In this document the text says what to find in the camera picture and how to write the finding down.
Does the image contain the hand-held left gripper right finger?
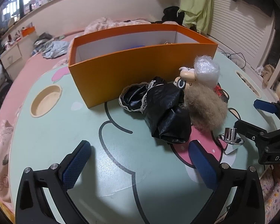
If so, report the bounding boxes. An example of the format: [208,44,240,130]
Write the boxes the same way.
[188,139,265,224]

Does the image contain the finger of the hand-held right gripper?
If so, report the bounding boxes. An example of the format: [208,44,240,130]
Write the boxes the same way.
[233,120,271,143]
[254,99,280,127]

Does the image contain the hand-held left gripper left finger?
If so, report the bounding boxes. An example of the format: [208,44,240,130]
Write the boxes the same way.
[14,140,92,224]

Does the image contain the silver metal cup piece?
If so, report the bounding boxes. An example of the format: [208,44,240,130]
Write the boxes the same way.
[218,127,245,155]

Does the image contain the beige furry pompom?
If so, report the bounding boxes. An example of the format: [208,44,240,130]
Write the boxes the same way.
[184,84,228,131]

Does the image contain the black glossy cloth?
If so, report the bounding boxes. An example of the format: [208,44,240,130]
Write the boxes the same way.
[119,76,192,145]

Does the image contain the clear bubble wrap ball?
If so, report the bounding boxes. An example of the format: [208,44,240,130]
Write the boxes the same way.
[193,55,221,89]

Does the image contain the cartoon character figurine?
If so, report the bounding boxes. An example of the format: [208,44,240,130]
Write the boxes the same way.
[174,66,197,90]

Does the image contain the large orange cardboard box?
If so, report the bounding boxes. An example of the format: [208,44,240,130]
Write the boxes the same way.
[68,24,218,109]

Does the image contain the cartoon printed green desktop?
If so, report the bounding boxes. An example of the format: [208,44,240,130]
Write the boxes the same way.
[8,51,280,224]

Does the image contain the beige cloth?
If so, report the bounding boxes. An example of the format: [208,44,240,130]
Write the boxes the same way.
[261,64,276,89]

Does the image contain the speckled knitted blanket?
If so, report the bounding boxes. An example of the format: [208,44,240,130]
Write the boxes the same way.
[259,168,280,215]

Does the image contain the white slatted door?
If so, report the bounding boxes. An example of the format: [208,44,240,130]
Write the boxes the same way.
[209,0,277,68]

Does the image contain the pink bed sheet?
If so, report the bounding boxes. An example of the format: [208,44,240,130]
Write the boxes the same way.
[0,27,89,210]

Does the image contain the light blue clothes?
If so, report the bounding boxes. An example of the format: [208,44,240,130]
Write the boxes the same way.
[31,40,70,59]

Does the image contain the light green hanging garment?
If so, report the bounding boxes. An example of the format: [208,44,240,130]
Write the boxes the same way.
[179,0,215,34]

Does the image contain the white drawer cabinet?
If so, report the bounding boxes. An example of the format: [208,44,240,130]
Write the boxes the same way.
[0,36,38,69]

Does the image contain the black clothes pile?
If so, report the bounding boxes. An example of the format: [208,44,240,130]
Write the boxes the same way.
[162,6,186,24]

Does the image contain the grey cloth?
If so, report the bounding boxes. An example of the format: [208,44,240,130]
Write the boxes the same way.
[34,33,54,46]

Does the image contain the small orange box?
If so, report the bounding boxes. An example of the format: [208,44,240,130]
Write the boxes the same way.
[21,27,36,37]

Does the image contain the pink printed quilt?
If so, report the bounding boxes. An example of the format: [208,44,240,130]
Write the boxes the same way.
[84,17,152,34]

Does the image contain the barred window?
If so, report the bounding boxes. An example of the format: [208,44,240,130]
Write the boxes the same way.
[0,0,185,26]

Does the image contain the black charger cable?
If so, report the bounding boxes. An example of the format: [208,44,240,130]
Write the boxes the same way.
[218,45,248,68]

